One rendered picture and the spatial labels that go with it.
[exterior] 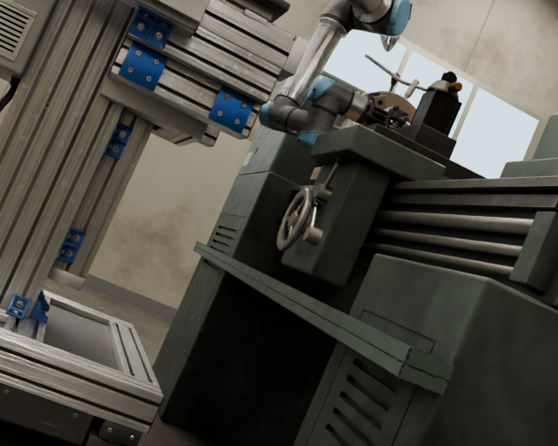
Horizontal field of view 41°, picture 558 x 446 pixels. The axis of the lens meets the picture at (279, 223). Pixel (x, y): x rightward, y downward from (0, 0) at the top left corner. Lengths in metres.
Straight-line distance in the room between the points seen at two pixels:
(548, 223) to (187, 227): 4.04
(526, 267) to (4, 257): 1.29
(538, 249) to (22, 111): 1.32
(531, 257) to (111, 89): 1.16
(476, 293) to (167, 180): 4.06
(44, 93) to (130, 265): 3.09
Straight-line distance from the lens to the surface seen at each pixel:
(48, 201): 1.92
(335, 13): 2.20
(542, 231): 1.05
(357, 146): 1.54
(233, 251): 2.39
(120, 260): 4.92
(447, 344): 0.99
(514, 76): 5.89
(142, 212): 4.91
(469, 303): 0.98
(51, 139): 1.94
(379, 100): 2.32
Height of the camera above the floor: 0.58
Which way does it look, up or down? 3 degrees up
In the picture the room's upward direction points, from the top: 24 degrees clockwise
